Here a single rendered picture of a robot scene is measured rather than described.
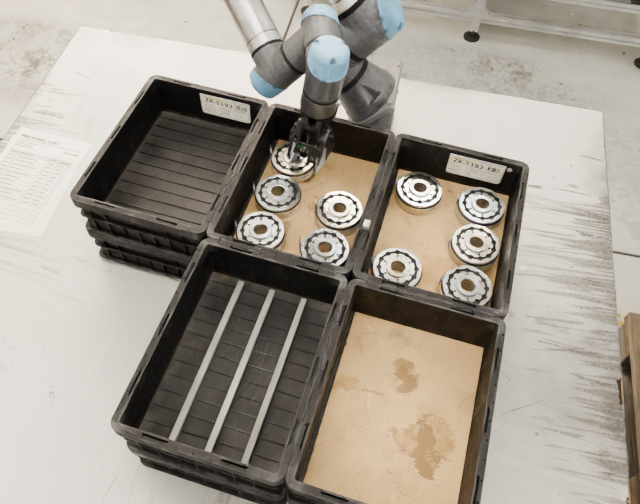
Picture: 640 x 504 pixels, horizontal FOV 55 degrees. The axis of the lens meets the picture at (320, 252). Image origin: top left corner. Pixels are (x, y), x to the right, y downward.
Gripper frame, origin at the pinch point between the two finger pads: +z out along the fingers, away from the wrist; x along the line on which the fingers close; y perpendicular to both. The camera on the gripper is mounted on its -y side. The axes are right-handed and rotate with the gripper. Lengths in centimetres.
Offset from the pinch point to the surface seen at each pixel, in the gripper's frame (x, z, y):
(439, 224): 32.9, -2.4, 6.6
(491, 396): 46, -15, 47
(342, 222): 12.3, -2.6, 14.8
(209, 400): 0, 2, 59
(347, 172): 9.7, 0.9, -1.8
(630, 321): 113, 56, -27
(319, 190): 5.0, 1.5, 5.5
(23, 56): -153, 108, -95
